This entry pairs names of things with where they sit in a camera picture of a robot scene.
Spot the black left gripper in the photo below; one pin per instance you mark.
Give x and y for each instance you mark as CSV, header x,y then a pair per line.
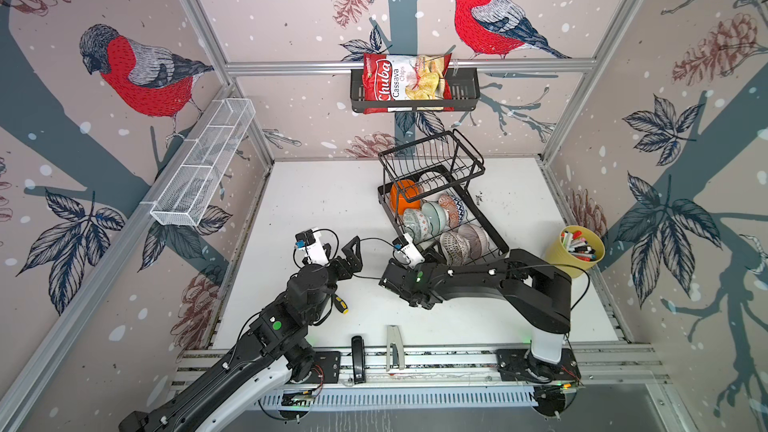
x,y
354,261

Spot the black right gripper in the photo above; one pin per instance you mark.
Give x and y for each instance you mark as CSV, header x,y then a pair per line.
x,y
433,262

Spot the maroon triangle patterned bowl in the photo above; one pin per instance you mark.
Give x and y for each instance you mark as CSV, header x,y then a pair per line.
x,y
455,248

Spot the green patterned ceramic bowl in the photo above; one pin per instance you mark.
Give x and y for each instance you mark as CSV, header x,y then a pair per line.
x,y
415,220

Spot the orange plastic bowl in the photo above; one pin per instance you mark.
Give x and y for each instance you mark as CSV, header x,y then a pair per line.
x,y
405,195

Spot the red patterned ceramic bowl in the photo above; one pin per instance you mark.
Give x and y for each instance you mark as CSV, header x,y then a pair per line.
x,y
454,209

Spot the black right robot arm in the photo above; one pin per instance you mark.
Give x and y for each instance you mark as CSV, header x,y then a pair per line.
x,y
539,291

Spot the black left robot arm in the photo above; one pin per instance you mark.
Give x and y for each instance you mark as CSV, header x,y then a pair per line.
x,y
271,352

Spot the yellow black screwdriver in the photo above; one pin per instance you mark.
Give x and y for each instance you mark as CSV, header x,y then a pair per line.
x,y
340,304

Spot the yellow marker cup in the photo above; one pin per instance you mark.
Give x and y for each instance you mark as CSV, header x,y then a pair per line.
x,y
575,250

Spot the red cassava chips bag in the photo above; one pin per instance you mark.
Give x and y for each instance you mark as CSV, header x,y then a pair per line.
x,y
405,78

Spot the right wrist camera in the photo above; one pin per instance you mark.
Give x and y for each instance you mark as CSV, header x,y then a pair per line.
x,y
405,251

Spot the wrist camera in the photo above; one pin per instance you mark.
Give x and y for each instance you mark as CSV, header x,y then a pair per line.
x,y
405,251
315,251

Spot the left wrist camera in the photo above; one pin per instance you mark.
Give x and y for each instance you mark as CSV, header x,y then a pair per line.
x,y
315,251

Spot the grey metal bracket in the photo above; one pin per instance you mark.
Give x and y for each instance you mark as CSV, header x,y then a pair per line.
x,y
395,352

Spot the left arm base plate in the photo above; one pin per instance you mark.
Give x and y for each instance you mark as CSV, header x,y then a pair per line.
x,y
325,370

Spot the black wire dish rack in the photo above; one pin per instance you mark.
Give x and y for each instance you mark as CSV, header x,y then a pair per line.
x,y
425,194

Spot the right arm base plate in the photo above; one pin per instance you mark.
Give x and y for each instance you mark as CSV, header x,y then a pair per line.
x,y
520,365

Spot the white mesh wall basket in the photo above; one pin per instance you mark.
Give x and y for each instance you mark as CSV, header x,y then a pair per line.
x,y
194,183

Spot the black wall wire shelf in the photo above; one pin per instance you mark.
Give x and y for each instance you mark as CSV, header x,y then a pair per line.
x,y
462,84

